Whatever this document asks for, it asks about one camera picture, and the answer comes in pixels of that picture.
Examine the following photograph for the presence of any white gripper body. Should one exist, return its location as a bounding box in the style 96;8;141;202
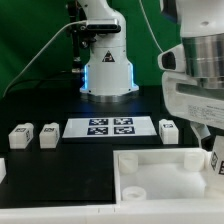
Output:
162;71;224;130

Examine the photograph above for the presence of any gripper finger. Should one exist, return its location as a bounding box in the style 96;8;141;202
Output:
190;121;211;148

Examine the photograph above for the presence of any white square tabletop part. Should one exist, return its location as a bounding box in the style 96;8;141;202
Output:
113;147;224;203

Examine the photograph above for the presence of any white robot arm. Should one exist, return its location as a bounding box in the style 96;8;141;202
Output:
77;0;224;140

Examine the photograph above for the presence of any white L-shaped obstacle fence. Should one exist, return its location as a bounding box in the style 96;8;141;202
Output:
0;157;224;224

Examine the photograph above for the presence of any white plate with tags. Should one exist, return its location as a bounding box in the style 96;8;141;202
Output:
63;116;157;139

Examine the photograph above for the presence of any grey camera on mount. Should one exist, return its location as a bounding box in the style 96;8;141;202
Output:
86;19;121;34

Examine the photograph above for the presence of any white camera cable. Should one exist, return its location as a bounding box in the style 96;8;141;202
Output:
2;20;88;98

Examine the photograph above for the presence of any black camera stand pole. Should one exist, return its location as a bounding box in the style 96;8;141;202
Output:
66;0;82;73

